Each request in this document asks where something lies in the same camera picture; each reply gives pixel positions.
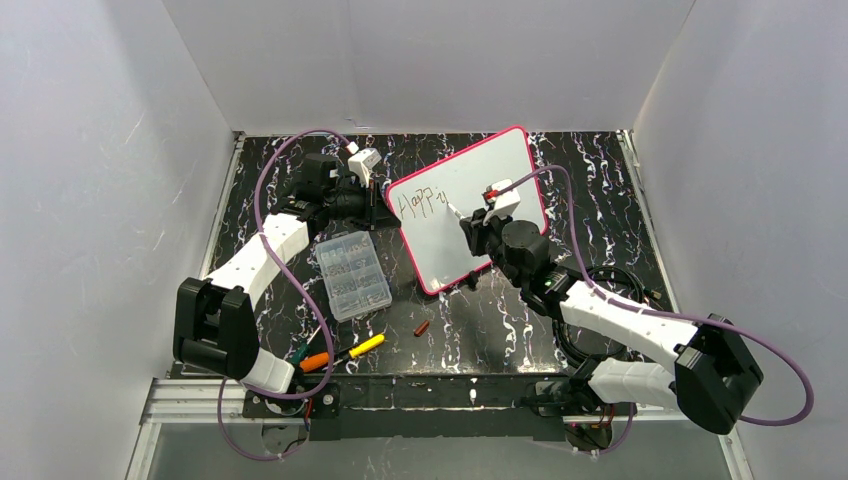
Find white marker pen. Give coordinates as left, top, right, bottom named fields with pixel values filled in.
left=447, top=202, right=466, bottom=221

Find pink framed whiteboard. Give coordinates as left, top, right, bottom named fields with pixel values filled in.
left=386, top=125, right=536, bottom=295

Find brown marker cap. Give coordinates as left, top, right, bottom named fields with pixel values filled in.
left=413, top=321, right=430, bottom=337

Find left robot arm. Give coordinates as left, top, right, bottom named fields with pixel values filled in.
left=173, top=148, right=401, bottom=399

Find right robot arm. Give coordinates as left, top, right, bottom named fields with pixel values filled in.
left=459, top=209, right=763, bottom=434

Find clear plastic screw box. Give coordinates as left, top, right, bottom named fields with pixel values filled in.
left=314, top=231, right=392, bottom=323

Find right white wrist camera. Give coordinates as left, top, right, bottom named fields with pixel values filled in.
left=483, top=179, right=521, bottom=226

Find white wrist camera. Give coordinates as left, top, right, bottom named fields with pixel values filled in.
left=483, top=179, right=521, bottom=226
left=347, top=148, right=382, bottom=187

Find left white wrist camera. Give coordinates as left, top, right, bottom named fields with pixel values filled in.
left=347, top=148, right=382, bottom=187

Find wire whiteboard stand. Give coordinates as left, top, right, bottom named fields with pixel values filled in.
left=464, top=271, right=480, bottom=291

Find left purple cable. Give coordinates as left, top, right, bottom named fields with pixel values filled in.
left=217, top=129, right=359, bottom=463

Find purple cable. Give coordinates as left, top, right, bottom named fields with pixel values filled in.
left=493, top=164, right=816, bottom=456
left=217, top=129, right=359, bottom=463

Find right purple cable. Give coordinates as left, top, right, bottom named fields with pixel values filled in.
left=493, top=164, right=816, bottom=456

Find yellow handled screwdriver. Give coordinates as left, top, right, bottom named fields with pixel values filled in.
left=325, top=333, right=386, bottom=370

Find green handled screwdriver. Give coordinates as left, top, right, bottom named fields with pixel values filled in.
left=290, top=324, right=324, bottom=367

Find orange handled screwdriver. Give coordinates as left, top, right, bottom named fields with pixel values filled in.
left=299, top=351, right=351, bottom=373

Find aluminium frame rail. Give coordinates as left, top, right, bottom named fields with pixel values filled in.
left=127, top=374, right=752, bottom=479

